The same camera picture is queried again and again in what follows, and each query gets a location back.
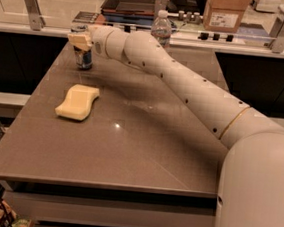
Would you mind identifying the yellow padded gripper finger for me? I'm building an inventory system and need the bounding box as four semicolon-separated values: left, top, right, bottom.
68;33;92;51

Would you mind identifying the blue silver redbull can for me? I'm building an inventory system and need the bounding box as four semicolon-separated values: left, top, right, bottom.
66;23;97;71

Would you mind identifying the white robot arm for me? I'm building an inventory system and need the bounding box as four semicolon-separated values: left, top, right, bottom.
68;25;284;227

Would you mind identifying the dark tray with orange rim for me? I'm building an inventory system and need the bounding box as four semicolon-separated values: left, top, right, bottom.
101;0;155;16

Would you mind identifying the yellow sponge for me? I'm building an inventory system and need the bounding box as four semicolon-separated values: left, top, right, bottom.
55;84;100;121

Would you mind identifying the clear plastic water bottle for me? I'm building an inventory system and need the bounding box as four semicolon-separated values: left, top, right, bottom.
151;10;172;49

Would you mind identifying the brown cardboard box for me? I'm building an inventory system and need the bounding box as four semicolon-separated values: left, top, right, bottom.
203;0;251;33

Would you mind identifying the glass railing panel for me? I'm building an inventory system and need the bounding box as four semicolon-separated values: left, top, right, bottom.
0;0;284;53

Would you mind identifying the grey table drawer cabinet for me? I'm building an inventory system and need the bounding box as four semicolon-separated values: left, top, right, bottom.
0;179;216;227

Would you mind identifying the left metal railing bracket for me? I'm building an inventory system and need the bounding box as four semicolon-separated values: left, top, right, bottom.
24;0;45;31

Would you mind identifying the metal railing bracket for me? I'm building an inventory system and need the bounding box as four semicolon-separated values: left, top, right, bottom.
24;0;45;31
269;19;284;53

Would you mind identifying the right metal railing bracket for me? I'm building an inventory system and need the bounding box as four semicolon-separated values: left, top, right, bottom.
269;19;284;53

